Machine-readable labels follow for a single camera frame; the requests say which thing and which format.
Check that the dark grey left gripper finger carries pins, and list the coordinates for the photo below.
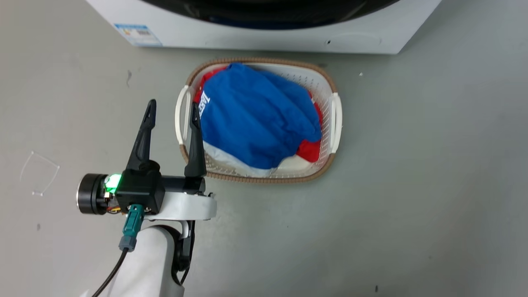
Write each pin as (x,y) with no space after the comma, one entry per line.
(196,152)
(142,144)

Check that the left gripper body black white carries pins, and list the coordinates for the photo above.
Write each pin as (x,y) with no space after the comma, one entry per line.
(185,206)

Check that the black glass washing machine door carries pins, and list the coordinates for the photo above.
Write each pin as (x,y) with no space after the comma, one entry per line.
(268,12)

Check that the white washing machine body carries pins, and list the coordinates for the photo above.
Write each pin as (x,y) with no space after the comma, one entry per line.
(371,33)

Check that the blue garment white print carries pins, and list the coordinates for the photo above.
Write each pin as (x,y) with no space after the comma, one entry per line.
(255,119)

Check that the thin white thread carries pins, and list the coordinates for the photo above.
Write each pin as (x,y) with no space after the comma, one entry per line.
(53,177)

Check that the blue white energy label sticker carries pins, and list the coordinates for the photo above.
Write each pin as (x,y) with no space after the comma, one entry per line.
(138,35)

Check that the red garment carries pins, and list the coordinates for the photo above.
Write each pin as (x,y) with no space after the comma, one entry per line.
(309,150)

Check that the white laundry basket brown rim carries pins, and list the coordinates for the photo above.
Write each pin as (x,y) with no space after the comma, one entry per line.
(330,123)

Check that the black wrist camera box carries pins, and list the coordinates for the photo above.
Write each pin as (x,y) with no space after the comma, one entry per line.
(140,189)

